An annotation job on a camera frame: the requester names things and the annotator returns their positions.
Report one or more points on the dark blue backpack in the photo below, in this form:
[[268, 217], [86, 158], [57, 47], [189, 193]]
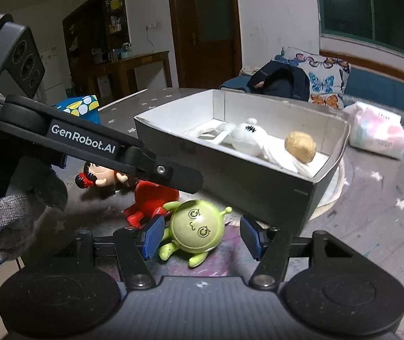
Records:
[[283, 81]]

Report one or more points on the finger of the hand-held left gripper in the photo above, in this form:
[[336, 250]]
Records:
[[177, 180]]

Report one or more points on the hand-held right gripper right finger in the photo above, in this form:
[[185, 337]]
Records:
[[252, 238]]

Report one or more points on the black-haired doll figurine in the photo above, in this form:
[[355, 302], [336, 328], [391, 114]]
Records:
[[97, 176]]

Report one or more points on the blue sofa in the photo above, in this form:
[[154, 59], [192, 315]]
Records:
[[375, 81]]

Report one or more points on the dark wooden cabinet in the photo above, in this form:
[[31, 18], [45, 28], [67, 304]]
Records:
[[92, 24]]

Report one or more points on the grey cardboard box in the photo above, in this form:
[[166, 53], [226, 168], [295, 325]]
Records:
[[258, 191]]

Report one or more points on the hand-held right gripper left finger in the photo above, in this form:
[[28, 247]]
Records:
[[151, 238]]

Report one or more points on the pink tissue pack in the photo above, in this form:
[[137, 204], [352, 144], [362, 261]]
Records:
[[375, 131]]

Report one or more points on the green framed window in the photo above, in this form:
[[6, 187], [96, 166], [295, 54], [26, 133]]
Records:
[[382, 7]]

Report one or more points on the butterfly print pillow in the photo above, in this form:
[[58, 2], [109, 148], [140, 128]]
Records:
[[325, 78]]

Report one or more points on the blue dotted tissue box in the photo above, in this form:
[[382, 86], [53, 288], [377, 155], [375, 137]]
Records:
[[81, 104]]

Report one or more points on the brown wooden side table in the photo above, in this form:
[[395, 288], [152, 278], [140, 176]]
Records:
[[141, 62]]

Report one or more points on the brown wooden door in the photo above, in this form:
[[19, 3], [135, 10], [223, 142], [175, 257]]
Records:
[[205, 24]]

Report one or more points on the person's left hand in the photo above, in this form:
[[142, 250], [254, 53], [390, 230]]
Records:
[[7, 216]]

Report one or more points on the white cardboard insert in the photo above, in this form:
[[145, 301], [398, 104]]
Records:
[[205, 132]]

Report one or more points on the tan peanut toy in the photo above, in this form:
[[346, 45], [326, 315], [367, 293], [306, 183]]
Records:
[[300, 147]]

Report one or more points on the white plush toy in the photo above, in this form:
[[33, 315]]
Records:
[[248, 138]]

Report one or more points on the beige patterned cloth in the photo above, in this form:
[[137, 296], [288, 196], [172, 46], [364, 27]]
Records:
[[249, 71]]

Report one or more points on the red round toy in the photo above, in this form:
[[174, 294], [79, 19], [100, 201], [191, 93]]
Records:
[[152, 194]]

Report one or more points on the green alien toy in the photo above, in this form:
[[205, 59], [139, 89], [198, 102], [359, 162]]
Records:
[[194, 226]]

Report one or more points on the pale blue jar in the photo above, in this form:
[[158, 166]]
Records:
[[127, 51]]

